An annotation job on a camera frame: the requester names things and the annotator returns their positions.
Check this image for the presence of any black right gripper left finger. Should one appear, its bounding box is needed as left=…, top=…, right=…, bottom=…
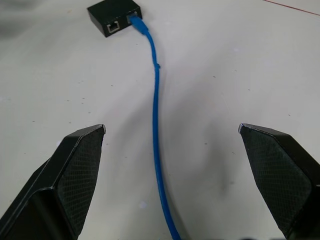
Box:
left=0, top=123, right=107, bottom=240

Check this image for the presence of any black network box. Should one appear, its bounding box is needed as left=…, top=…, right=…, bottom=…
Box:
left=86, top=0, right=144, bottom=39

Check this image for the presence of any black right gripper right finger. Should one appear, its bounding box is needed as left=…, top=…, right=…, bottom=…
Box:
left=238, top=123, right=320, bottom=240

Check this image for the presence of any blue Ethernet cable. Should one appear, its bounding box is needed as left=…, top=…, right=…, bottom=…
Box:
left=128, top=11, right=185, bottom=240

